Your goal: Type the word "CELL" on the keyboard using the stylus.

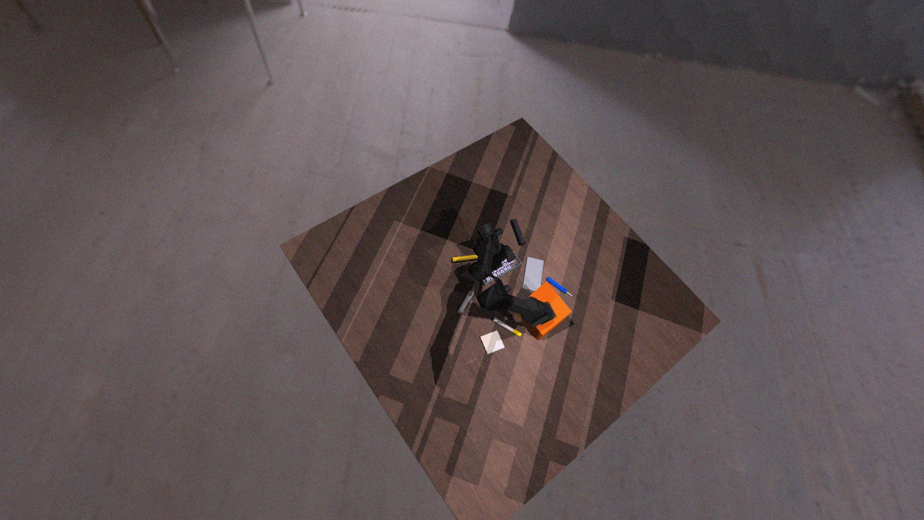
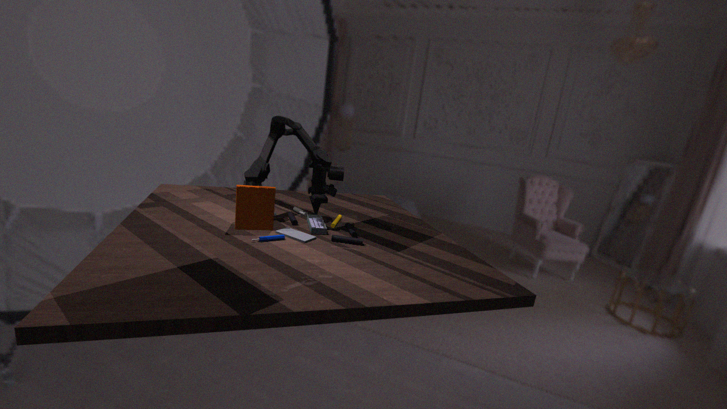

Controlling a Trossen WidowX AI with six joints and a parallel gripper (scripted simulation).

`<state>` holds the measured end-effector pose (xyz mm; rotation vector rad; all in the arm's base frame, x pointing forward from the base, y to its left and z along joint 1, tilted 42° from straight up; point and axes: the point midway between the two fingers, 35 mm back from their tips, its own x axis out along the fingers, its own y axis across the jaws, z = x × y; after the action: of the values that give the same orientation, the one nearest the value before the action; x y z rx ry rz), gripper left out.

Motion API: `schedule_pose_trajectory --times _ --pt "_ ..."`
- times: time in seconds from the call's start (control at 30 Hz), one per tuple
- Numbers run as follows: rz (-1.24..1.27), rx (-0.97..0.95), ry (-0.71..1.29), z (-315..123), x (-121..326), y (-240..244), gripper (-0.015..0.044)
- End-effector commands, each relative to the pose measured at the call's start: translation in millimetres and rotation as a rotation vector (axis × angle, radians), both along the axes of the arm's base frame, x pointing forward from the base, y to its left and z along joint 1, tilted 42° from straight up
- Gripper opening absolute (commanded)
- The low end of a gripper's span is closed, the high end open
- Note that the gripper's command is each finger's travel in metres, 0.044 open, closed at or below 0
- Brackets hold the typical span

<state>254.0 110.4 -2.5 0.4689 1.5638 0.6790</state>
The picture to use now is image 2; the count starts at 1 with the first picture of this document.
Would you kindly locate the black cylinder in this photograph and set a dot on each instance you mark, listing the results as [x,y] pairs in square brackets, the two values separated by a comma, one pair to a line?
[350,230]
[345,239]
[292,218]

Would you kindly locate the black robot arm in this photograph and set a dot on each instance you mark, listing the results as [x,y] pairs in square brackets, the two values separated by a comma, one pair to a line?
[321,164]

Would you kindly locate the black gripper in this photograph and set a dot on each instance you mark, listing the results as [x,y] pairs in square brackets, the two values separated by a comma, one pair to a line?
[317,197]

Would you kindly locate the blue stylus with white tip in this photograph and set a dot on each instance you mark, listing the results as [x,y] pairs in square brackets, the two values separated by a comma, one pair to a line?
[271,238]

